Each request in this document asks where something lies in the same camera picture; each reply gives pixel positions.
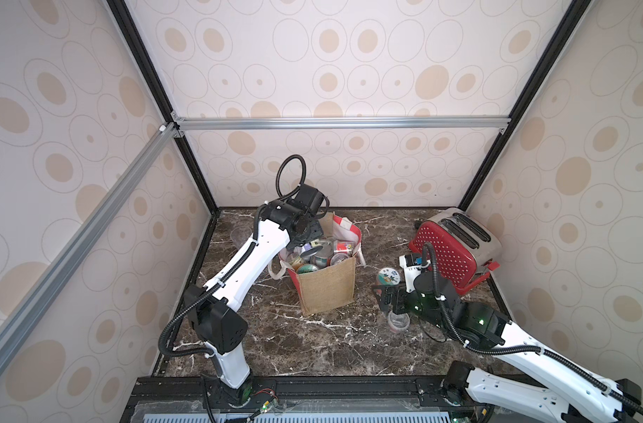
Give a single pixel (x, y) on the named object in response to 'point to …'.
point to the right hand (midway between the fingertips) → (393, 284)
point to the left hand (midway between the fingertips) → (319, 232)
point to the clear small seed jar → (398, 322)
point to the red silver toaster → (466, 250)
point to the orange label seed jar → (388, 276)
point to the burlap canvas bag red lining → (328, 285)
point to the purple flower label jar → (306, 268)
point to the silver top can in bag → (322, 258)
